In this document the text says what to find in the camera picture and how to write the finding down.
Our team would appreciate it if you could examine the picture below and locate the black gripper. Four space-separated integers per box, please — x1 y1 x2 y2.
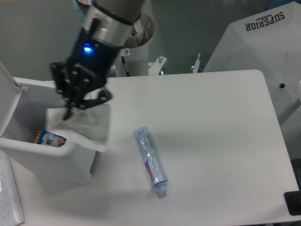
50 28 120 118

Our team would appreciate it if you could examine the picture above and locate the clear plastic bag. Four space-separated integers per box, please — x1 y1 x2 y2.
45 104 111 153

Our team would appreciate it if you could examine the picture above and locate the clear plastic water bottle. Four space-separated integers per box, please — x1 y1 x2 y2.
133 127 169 199

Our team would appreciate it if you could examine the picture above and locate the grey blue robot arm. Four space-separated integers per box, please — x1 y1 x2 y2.
50 0 144 121

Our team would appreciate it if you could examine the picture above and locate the white open trash can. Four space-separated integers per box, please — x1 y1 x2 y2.
0 65 97 185

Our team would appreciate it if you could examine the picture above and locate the blue yellow snack packet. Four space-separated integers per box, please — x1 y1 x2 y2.
34 130 66 147

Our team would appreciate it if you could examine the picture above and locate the white umbrella with lettering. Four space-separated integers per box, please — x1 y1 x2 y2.
204 1 301 124

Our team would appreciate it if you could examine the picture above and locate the black device at edge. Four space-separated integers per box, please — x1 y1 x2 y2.
284 191 301 216

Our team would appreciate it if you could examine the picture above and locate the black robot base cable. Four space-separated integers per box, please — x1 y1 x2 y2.
121 55 131 77

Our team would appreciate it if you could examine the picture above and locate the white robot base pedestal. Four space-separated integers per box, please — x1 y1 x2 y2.
118 13 155 62

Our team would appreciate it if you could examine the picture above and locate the white metal mounting bracket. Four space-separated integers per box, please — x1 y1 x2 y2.
110 53 202 77

